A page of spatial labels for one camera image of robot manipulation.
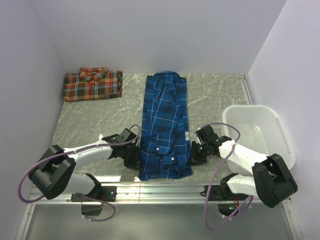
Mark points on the blue plaid long sleeve shirt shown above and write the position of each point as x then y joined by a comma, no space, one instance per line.
165,145

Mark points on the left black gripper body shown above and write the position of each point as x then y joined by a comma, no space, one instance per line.
130,155

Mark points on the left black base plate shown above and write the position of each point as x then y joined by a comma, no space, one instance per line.
107,193

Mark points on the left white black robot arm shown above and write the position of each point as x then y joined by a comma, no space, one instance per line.
54,174

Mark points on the folded orange plaid shirt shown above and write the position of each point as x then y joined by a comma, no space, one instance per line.
93,84

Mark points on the aluminium mounting rail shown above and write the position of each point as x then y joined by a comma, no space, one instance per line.
139,193

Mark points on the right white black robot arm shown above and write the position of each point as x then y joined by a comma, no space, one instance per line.
255,174

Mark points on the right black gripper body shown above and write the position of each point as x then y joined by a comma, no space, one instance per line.
206,152

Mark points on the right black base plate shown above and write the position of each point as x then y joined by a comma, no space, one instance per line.
223,193

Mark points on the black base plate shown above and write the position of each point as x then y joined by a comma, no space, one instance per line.
107,193
223,193

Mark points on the white plastic basin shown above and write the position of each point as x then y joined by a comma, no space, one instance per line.
261,130

